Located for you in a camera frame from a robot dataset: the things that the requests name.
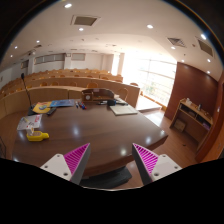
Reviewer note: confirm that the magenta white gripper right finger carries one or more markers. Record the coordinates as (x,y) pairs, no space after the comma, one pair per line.
(152,166)

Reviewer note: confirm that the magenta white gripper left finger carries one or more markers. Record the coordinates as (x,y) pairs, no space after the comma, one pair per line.
(70,166)

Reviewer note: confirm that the curved wooden front bench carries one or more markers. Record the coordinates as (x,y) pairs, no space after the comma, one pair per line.
(59,88)

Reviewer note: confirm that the wooden desktop organizer box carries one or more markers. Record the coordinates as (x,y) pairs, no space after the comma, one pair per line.
(97,94)

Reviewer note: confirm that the white notebook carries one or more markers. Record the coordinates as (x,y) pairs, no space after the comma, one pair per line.
(119,110)

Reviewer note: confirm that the black device on desk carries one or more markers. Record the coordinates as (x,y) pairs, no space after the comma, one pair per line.
(112,103)

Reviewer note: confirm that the blue book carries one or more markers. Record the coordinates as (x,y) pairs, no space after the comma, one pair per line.
(62,103)

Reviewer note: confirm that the wooden shelf cabinet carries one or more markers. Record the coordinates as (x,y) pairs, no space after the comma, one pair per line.
(192,120)

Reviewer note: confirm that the black desk base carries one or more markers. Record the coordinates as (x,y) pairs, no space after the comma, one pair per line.
(108,180)

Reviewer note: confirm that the red marker pen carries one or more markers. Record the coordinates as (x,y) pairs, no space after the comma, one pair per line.
(81,104)

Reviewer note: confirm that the black gooseneck microphone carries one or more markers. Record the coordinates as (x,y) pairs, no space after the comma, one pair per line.
(31,106)

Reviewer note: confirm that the yellow power strip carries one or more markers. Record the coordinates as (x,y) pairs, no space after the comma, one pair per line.
(37,136)

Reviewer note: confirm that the black remote control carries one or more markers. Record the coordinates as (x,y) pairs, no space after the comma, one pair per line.
(51,111)

